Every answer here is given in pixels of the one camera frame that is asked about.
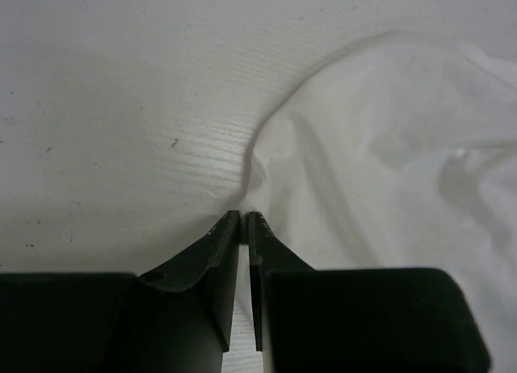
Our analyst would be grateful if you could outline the white tank top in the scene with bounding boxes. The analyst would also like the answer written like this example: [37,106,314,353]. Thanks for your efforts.
[240,32,516,372]

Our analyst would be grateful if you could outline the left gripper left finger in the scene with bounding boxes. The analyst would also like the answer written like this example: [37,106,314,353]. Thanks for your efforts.
[120,211,241,372]

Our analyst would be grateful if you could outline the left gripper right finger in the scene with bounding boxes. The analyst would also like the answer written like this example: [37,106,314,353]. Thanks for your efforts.
[246,212,323,372]

